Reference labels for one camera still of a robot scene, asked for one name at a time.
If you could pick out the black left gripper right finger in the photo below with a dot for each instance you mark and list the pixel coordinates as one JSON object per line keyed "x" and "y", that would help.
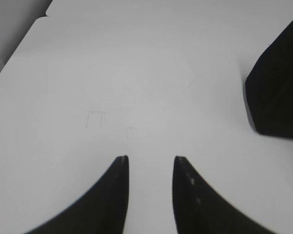
{"x": 199, "y": 209}

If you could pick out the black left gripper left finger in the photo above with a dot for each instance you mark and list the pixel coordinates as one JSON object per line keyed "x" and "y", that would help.
{"x": 101, "y": 210}

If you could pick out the black fabric bag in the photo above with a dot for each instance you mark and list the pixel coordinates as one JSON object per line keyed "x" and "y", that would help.
{"x": 269, "y": 88}

